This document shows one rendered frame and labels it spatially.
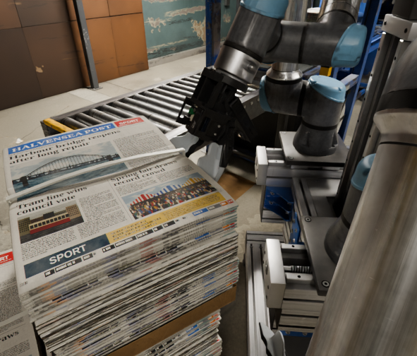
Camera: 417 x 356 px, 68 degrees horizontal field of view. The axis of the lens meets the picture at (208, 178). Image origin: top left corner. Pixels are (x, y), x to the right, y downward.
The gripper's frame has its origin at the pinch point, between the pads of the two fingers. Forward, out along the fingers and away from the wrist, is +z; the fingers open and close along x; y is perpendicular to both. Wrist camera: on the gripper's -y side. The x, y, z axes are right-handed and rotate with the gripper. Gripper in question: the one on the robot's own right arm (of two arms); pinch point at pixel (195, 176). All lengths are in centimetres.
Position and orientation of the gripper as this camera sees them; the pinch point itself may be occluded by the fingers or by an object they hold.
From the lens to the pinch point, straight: 63.0
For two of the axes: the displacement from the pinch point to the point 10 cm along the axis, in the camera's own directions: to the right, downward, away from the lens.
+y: -7.3, -1.4, -6.7
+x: 5.4, 4.7, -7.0
